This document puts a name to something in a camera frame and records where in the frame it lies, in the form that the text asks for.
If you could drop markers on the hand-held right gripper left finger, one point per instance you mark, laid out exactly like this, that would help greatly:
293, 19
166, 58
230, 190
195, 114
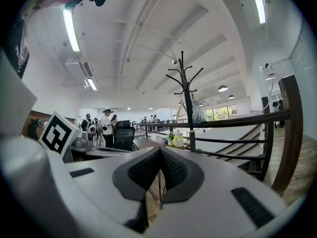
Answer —
99, 182

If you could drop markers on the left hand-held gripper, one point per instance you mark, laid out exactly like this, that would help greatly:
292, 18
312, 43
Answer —
58, 134

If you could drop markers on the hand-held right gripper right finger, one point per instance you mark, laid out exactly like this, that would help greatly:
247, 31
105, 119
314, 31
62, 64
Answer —
210, 182

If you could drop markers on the light blue umbrella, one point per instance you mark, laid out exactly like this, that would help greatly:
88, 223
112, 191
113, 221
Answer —
198, 113

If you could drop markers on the black metal coat rack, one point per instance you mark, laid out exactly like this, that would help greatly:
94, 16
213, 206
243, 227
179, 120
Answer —
187, 100

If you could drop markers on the black mesh office chair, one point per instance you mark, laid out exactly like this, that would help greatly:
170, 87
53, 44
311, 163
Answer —
123, 136

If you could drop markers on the brown wooden desk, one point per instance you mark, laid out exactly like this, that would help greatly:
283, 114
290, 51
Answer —
148, 142

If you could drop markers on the pale yellow jar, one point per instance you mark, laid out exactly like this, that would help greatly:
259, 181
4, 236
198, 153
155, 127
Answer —
178, 140

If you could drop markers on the potted white flower plant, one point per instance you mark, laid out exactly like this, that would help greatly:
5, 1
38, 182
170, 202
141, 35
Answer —
171, 140

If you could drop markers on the dark railing with brown handrail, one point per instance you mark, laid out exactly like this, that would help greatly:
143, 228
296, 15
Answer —
235, 121

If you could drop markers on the long fluorescent light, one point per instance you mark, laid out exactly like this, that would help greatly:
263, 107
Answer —
92, 84
71, 31
257, 4

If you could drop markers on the large glass window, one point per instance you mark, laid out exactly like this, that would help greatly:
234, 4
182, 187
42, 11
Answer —
220, 113

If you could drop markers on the cream wooden clothes hanger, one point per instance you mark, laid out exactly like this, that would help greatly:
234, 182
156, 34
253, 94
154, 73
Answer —
182, 102

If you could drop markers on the white air conditioner unit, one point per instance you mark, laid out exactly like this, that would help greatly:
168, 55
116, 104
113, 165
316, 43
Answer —
76, 69

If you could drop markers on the dark dome pendant lamp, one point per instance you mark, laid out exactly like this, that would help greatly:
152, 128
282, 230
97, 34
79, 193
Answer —
222, 88
231, 97

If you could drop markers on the person's black white shirt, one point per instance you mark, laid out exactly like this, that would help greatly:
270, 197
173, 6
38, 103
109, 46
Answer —
17, 48

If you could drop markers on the brown wooden newel post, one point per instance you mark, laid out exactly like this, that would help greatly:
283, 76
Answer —
291, 133

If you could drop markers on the white security camera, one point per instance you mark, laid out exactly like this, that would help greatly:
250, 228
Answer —
268, 66

